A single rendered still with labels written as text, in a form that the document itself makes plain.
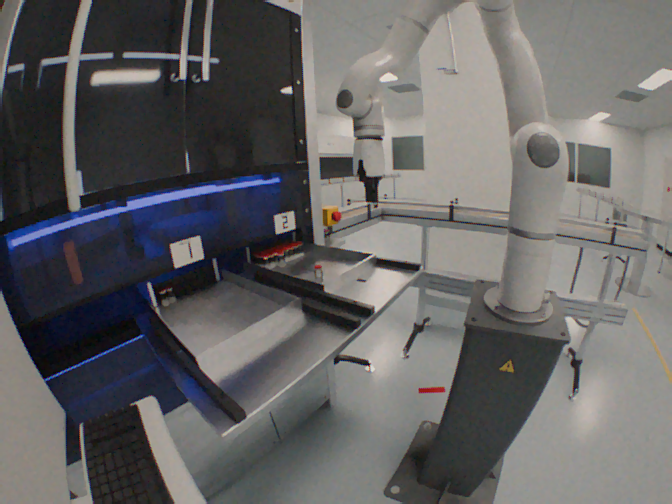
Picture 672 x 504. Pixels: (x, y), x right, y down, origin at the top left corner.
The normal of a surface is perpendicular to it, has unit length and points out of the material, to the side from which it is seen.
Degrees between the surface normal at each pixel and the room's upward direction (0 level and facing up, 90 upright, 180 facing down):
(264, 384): 0
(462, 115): 90
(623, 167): 90
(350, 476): 0
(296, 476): 0
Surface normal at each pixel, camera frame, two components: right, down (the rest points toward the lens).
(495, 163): -0.60, 0.28
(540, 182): -0.46, 0.80
